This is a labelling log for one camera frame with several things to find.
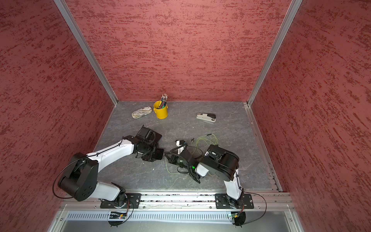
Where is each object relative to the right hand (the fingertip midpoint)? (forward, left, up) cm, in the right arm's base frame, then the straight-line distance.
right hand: (164, 157), depth 86 cm
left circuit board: (-28, +22, -5) cm, 37 cm away
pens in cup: (+38, +3, +12) cm, 40 cm away
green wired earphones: (-7, -3, -2) cm, 8 cm away
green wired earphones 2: (+16, -31, -5) cm, 35 cm away
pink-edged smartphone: (+3, +6, +20) cm, 21 cm away
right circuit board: (-30, -38, -5) cm, 48 cm away
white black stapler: (+31, -30, -1) cm, 43 cm away
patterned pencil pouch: (+38, +22, 0) cm, 43 cm away
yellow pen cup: (+34, +6, +1) cm, 35 cm away
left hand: (+2, +3, +1) cm, 4 cm away
